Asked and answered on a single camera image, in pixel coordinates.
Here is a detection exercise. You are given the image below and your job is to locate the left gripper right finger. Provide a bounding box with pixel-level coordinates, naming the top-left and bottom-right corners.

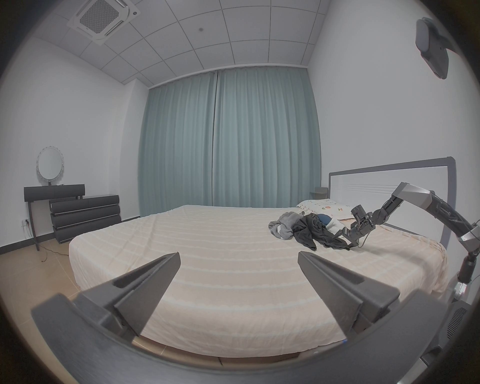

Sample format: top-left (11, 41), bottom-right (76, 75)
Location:
top-left (298, 251), bottom-right (401, 334)

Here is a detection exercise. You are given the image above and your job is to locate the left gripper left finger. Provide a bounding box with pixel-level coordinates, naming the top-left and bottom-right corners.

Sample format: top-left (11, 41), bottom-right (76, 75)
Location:
top-left (77, 252), bottom-right (181, 338)

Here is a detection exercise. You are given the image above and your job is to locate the black T-shirt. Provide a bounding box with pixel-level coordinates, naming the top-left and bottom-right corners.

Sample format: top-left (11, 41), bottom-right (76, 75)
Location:
top-left (292, 214), bottom-right (355, 252)

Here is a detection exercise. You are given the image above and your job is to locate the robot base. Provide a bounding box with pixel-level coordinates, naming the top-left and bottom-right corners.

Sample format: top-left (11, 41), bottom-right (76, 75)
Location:
top-left (420, 281), bottom-right (471, 372)

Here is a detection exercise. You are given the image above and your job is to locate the bed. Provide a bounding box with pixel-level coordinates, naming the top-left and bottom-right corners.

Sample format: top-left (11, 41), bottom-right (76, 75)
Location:
top-left (68, 157), bottom-right (457, 367)

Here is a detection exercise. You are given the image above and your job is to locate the white printed pillow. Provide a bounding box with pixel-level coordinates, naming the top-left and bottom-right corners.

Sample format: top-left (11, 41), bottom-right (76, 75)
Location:
top-left (296, 199), bottom-right (355, 220)

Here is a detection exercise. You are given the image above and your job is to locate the grey garment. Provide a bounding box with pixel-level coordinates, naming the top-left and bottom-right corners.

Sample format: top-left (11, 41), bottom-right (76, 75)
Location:
top-left (268, 211), bottom-right (306, 241)

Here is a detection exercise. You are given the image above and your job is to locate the black chest of drawers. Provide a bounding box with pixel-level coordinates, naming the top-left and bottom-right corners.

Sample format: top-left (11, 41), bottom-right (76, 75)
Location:
top-left (49, 194), bottom-right (122, 244)

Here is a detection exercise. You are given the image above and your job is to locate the blue-green curtain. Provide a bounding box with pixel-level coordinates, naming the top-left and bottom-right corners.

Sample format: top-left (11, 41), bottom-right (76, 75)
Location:
top-left (212, 67), bottom-right (322, 208)
top-left (137, 71), bottom-right (218, 217)

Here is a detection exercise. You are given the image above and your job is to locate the black dressing table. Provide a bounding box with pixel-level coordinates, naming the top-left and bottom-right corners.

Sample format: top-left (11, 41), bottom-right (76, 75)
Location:
top-left (24, 184), bottom-right (85, 251)

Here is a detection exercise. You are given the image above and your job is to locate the round white-framed mirror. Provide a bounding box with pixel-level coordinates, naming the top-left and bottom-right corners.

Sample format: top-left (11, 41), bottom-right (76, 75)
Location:
top-left (37, 146), bottom-right (64, 186)

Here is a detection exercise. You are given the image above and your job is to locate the white ceiling air vent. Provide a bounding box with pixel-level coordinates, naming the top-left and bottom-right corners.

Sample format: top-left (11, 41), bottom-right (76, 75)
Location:
top-left (67, 0), bottom-right (141, 46)

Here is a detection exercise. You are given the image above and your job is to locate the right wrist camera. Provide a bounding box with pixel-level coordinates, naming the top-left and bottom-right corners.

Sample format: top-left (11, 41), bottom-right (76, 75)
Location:
top-left (351, 205), bottom-right (374, 226)

